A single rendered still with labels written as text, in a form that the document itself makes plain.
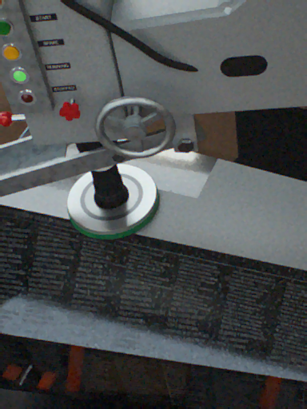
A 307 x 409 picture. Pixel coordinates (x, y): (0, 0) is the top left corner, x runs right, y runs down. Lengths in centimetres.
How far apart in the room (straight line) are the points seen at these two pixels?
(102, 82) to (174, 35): 16
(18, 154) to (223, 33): 65
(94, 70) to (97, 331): 68
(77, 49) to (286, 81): 38
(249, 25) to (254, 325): 67
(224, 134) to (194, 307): 152
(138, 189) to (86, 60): 49
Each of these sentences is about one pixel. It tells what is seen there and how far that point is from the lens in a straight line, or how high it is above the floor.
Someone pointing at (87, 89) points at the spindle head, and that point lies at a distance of 132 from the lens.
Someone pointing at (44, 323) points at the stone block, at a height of 64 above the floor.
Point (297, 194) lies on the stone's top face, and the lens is 168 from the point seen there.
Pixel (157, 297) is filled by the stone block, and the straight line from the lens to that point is 164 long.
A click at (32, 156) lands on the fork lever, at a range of 168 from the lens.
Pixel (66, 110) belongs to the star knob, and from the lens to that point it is 131.
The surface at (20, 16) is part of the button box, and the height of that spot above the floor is 144.
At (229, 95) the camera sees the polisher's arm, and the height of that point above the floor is 121.
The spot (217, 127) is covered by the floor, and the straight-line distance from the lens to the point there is 307.
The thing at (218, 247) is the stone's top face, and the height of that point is 82.
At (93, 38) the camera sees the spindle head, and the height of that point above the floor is 137.
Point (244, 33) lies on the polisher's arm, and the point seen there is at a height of 135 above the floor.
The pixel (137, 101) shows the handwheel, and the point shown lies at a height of 127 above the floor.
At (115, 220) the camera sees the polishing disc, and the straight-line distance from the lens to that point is 163.
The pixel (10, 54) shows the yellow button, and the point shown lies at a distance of 127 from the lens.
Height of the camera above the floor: 207
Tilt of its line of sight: 47 degrees down
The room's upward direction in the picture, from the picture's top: 11 degrees counter-clockwise
